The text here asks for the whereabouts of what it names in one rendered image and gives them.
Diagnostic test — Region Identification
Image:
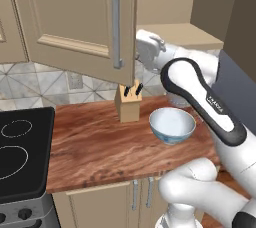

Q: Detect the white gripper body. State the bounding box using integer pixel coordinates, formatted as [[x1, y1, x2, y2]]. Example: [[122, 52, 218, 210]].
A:
[[135, 28, 167, 74]]

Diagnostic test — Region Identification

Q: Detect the beige open cabinet carcass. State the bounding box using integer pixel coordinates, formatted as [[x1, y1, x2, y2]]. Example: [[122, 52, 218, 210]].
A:
[[134, 0, 242, 52]]

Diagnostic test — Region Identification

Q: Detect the white and blue bowl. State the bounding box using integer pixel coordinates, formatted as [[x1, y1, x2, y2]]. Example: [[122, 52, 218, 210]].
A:
[[148, 106, 197, 146]]

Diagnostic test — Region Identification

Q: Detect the brown tall cabinet panel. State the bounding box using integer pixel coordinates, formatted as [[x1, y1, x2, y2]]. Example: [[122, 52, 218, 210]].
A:
[[222, 0, 256, 84]]

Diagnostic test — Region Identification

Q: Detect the beige base cabinet door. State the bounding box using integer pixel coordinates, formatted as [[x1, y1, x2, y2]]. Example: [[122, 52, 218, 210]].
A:
[[64, 180, 140, 228], [139, 176, 169, 228]]

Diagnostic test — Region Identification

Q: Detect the wooden knife block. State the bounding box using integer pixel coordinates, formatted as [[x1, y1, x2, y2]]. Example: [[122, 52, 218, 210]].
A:
[[114, 79, 142, 124]]

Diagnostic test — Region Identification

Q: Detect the dark grey fridge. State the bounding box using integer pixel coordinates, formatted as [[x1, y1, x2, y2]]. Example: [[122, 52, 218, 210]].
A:
[[213, 49, 256, 137]]

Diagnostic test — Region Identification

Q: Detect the black stove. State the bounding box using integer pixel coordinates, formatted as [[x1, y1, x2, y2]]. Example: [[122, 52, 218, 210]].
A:
[[0, 106, 62, 228]]

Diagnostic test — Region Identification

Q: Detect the silver cabinet door handle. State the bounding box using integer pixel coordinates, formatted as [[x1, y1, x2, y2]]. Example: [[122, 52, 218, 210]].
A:
[[111, 0, 126, 70]]

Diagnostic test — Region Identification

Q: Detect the grey wall socket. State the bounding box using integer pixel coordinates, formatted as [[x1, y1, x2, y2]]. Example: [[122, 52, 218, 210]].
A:
[[67, 71, 84, 90]]

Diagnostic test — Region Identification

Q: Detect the silver base cabinet handle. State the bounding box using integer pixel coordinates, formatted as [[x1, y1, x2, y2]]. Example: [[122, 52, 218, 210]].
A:
[[146, 176, 155, 209], [131, 180, 140, 212]]

